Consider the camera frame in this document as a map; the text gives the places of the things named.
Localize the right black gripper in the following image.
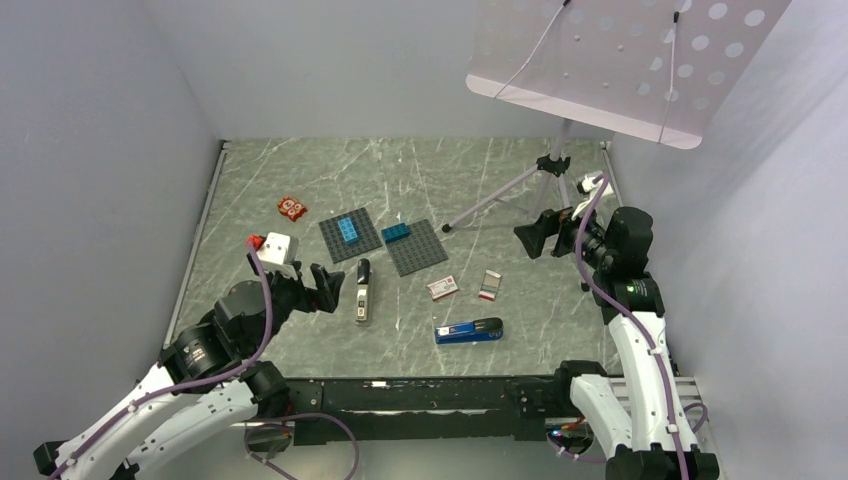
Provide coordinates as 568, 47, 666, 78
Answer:
515, 196, 615, 271

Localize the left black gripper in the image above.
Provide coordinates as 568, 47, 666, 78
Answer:
248, 250, 344, 355

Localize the beige silver stapler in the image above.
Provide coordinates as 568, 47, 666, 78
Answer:
356, 258, 373, 326

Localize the red white staple box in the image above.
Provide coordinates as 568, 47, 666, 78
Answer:
427, 275, 459, 301

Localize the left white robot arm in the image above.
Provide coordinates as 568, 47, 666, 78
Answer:
33, 264, 345, 479

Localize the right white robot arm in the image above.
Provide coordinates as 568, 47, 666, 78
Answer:
505, 206, 720, 479

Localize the light blue building brick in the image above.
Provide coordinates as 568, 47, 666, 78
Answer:
337, 217, 360, 245

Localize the left grey building baseplate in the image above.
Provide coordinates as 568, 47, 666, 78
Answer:
319, 208, 382, 263

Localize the grey building baseplate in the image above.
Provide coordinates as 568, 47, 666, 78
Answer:
386, 219, 448, 277
319, 208, 382, 263

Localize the red owl toy block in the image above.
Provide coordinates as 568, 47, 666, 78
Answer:
277, 196, 308, 222

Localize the dark teal building brick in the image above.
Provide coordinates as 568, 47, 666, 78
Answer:
381, 223, 410, 244

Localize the right grey building baseplate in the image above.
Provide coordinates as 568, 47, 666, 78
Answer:
386, 219, 448, 277

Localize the lavender music stand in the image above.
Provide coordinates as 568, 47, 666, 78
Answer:
441, 0, 794, 234

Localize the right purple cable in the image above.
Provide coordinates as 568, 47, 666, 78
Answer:
546, 173, 710, 480

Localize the purple cable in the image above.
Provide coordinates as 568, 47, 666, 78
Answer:
46, 238, 362, 480
546, 173, 710, 480

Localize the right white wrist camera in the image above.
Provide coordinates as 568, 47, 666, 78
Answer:
571, 171, 604, 219

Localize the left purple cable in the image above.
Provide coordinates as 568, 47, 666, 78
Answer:
46, 238, 362, 480

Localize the black aluminium base frame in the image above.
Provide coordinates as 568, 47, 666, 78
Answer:
122, 376, 710, 458

